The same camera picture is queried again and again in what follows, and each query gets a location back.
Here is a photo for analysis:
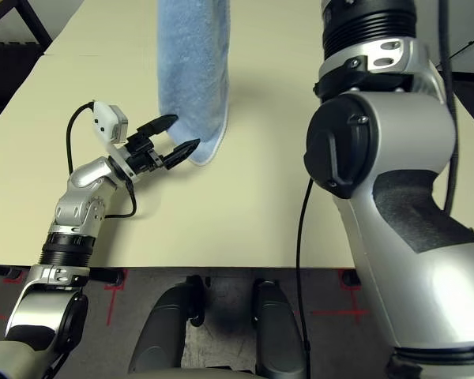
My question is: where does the black foam floor mat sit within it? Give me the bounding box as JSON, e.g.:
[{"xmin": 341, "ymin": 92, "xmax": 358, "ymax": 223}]
[{"xmin": 0, "ymin": 41, "xmax": 44, "ymax": 135}]

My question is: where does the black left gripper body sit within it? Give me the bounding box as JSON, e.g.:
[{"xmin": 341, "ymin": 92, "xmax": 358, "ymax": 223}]
[{"xmin": 122, "ymin": 132, "xmax": 167, "ymax": 174}]

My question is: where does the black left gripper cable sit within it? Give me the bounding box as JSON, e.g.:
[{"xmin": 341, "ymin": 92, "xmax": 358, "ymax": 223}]
[{"xmin": 103, "ymin": 178, "xmax": 138, "ymax": 219}]

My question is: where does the black left wrist camera cable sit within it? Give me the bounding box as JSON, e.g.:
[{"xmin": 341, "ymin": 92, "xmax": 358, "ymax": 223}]
[{"xmin": 65, "ymin": 101, "xmax": 96, "ymax": 175}]

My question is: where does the black metal frame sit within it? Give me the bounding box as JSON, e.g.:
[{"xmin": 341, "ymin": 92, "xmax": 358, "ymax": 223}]
[{"xmin": 0, "ymin": 0, "xmax": 55, "ymax": 47}]

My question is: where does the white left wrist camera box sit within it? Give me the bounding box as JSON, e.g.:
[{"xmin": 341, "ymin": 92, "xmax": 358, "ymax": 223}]
[{"xmin": 91, "ymin": 101, "xmax": 136, "ymax": 179}]

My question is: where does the light blue terry towel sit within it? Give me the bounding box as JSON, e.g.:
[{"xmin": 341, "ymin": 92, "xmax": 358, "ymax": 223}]
[{"xmin": 156, "ymin": 0, "xmax": 231, "ymax": 167}]

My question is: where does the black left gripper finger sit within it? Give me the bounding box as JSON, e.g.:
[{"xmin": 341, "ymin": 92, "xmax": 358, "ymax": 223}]
[
  {"xmin": 135, "ymin": 114, "xmax": 179, "ymax": 138},
  {"xmin": 163, "ymin": 137, "xmax": 202, "ymax": 171}
]

